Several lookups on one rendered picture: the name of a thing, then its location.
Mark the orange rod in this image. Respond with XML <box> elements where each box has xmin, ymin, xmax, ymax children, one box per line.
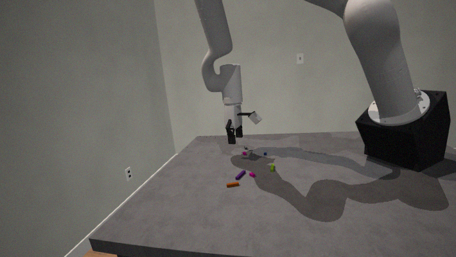
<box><xmin>227</xmin><ymin>182</ymin><xmax>239</xmax><ymax>188</ymax></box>

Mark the purple rod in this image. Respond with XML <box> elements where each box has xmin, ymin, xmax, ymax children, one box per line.
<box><xmin>236</xmin><ymin>170</ymin><xmax>246</xmax><ymax>180</ymax></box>

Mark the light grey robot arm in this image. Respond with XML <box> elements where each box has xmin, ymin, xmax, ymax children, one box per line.
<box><xmin>194</xmin><ymin>0</ymin><xmax>430</xmax><ymax>126</ymax></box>

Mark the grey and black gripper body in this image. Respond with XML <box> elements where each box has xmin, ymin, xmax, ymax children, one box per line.
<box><xmin>224</xmin><ymin>102</ymin><xmax>242</xmax><ymax>129</ymax></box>

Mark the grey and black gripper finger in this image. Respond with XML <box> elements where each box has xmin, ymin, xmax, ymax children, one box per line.
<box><xmin>226</xmin><ymin>120</ymin><xmax>236</xmax><ymax>144</ymax></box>
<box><xmin>235</xmin><ymin>124</ymin><xmax>243</xmax><ymax>137</ymax></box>

